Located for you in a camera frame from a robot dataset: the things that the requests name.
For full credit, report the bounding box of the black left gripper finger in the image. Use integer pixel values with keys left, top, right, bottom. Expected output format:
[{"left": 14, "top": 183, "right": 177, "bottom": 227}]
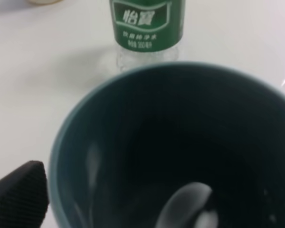
[{"left": 0, "top": 161, "right": 49, "bottom": 228}]

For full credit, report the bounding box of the teal blue plastic cup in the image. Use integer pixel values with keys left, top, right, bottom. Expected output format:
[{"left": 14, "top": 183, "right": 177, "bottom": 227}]
[{"left": 48, "top": 62, "right": 285, "bottom": 228}]

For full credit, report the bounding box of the clear water bottle green label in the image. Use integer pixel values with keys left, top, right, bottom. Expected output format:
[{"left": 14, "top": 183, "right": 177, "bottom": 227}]
[{"left": 109, "top": 0, "right": 186, "bottom": 71}]

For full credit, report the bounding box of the pale yellow-green plastic cup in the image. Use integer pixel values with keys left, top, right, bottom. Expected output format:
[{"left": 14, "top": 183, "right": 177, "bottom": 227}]
[{"left": 27, "top": 0, "right": 61, "bottom": 5}]

